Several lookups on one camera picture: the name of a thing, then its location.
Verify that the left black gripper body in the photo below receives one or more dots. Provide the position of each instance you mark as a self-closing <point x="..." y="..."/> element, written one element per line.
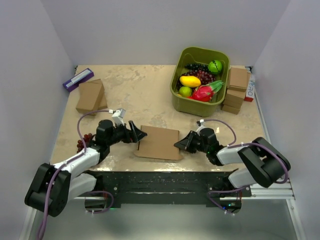
<point x="120" y="133"/>

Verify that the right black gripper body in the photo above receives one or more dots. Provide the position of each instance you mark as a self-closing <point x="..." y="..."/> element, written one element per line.
<point x="196" y="144"/>

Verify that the brown cardboard paper box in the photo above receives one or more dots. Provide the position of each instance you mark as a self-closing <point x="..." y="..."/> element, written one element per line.
<point x="159" y="144"/>

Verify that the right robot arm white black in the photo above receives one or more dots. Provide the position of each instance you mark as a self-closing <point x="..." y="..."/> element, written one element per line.
<point x="264" y="165"/>

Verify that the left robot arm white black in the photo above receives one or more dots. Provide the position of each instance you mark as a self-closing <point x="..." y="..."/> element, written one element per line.
<point x="55" y="184"/>

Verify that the folded cardboard box left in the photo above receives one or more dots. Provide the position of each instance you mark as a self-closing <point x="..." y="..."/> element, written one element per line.
<point x="92" y="97"/>

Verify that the folded cardboard box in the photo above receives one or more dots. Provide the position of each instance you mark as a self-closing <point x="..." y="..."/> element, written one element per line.
<point x="233" y="101"/>
<point x="92" y="97"/>
<point x="238" y="79"/>

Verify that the folded cardboard box lower right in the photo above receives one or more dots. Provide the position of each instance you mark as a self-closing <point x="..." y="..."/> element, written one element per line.
<point x="233" y="101"/>

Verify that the purple rectangular box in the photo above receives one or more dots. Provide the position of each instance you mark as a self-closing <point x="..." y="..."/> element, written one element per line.
<point x="78" y="79"/>

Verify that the folded cardboard box top right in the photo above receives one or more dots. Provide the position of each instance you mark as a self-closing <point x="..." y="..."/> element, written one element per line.
<point x="238" y="79"/>

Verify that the red grape bunch on table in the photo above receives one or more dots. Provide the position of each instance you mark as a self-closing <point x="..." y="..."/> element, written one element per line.
<point x="81" y="144"/>

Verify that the pink dragon fruit toy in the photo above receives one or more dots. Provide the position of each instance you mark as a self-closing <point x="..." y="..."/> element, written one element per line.
<point x="204" y="93"/>

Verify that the green lime toy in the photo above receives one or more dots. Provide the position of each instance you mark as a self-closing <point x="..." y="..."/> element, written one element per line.
<point x="185" y="91"/>

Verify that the yellow mango toy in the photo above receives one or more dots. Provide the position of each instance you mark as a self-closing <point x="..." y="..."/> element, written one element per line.
<point x="190" y="81"/>

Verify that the red grape bunch in basket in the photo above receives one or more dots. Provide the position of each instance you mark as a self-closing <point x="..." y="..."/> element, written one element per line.
<point x="204" y="76"/>

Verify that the white red carton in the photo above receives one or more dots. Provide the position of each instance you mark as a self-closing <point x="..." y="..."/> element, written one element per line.
<point x="250" y="91"/>

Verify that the dark purple grape bunch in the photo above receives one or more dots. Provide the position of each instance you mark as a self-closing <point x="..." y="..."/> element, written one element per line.
<point x="196" y="67"/>

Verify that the green round melon toy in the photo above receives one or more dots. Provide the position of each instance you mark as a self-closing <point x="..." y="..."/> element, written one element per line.
<point x="215" y="67"/>

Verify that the green plastic basket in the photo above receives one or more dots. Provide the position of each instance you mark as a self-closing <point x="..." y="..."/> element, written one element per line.
<point x="197" y="55"/>

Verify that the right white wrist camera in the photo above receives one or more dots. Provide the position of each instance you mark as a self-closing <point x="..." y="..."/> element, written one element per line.
<point x="201" y="124"/>

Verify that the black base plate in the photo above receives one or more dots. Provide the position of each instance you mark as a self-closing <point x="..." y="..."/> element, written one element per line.
<point x="116" y="188"/>

